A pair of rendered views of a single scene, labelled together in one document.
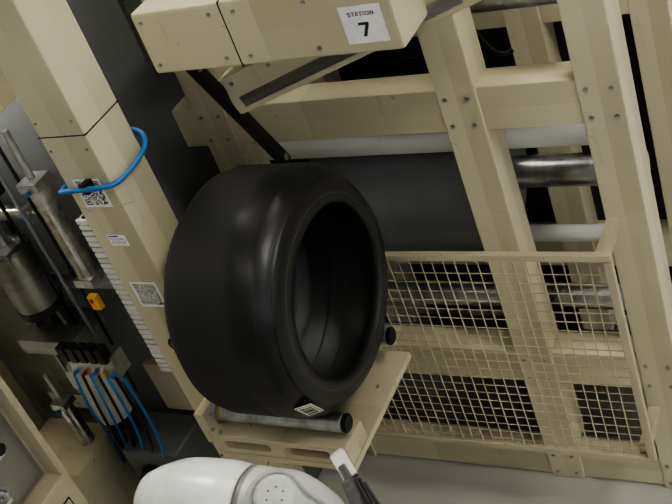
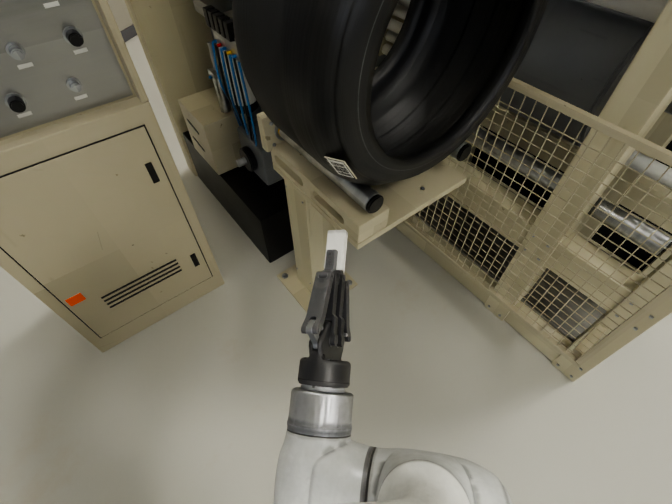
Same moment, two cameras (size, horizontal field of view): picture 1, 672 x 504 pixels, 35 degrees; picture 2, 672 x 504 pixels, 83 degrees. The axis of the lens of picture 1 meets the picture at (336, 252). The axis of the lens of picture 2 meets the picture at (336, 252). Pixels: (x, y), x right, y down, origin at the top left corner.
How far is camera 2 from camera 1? 1.61 m
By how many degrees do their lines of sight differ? 21
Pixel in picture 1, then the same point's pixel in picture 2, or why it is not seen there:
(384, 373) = (434, 181)
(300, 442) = (326, 194)
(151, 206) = not seen: outside the picture
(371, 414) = (402, 208)
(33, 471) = (120, 86)
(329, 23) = not seen: outside the picture
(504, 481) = (452, 288)
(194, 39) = not seen: outside the picture
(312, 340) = (394, 116)
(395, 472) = (394, 241)
